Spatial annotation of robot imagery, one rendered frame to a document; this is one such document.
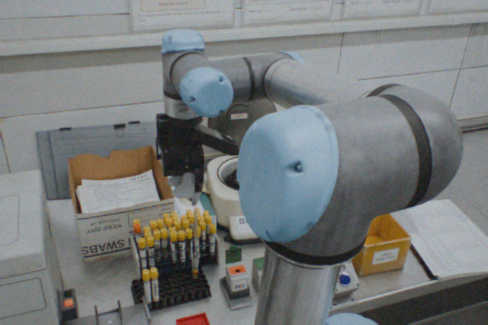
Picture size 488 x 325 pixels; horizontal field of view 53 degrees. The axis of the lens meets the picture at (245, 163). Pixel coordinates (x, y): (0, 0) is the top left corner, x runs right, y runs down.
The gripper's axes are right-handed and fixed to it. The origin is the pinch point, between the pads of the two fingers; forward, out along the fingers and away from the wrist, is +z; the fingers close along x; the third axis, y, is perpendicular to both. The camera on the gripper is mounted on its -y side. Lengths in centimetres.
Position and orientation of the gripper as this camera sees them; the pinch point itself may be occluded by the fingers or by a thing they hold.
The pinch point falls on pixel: (195, 197)
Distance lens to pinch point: 105.1
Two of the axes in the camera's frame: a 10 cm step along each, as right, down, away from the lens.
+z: -0.5, 8.5, 5.2
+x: 3.5, 5.0, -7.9
